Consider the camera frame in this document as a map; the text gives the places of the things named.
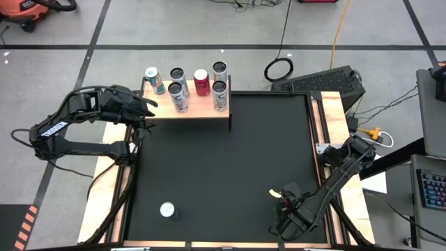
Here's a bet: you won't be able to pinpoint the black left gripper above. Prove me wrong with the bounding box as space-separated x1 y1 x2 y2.
100 89 159 139

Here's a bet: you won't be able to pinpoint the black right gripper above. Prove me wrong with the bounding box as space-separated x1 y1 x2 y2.
271 181 316 242

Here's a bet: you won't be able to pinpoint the blue Red Bull can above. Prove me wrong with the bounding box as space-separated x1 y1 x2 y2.
144 66 167 96
159 201 180 220

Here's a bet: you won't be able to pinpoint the Celsius Peach Vibe can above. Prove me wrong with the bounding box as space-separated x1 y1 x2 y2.
167 82 190 114
211 79 229 113

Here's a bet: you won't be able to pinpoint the Celsius Tropical Vibe can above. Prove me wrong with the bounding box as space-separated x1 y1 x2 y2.
169 67 191 99

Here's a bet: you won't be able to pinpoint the silver Celsius can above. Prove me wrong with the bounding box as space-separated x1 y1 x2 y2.
212 61 229 84

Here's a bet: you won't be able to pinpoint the black table mat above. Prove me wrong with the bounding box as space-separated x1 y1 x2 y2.
125 92 328 244

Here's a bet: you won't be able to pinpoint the white paper sheet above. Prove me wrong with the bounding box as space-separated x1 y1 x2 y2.
362 153 388 195

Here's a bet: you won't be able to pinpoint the yellow power splitter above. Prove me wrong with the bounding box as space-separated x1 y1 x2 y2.
357 127 380 139

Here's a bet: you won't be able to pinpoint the black desk beam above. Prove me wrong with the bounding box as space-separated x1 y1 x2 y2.
357 137 426 181

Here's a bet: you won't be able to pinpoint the black computer case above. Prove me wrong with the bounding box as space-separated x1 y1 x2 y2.
270 65 367 113

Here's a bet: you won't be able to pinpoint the black keyboard blue keys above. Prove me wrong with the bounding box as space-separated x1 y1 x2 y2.
417 169 446 213

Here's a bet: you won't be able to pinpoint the orange shop vacuum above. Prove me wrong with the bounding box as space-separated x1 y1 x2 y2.
0 0 78 33

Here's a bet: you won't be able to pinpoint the black mat orange stripes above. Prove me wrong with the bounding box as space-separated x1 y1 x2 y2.
0 204 40 251

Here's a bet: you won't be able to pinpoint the black device red trim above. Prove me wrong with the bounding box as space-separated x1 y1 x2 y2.
430 61 446 104

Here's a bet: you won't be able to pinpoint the wooden shelf black frame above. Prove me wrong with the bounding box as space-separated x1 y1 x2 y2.
138 75 233 132

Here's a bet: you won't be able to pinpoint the black floor cable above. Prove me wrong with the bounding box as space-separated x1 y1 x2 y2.
362 190 446 243

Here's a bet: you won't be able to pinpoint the white cable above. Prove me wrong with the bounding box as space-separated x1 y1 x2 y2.
355 130 395 148

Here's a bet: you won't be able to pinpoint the black coiled cable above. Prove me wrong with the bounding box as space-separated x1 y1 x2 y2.
263 0 295 84

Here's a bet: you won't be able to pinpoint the tangled black cables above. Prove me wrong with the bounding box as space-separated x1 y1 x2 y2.
208 0 283 13

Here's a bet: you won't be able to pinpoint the yellow extension cable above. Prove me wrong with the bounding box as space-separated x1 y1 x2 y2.
329 0 352 70

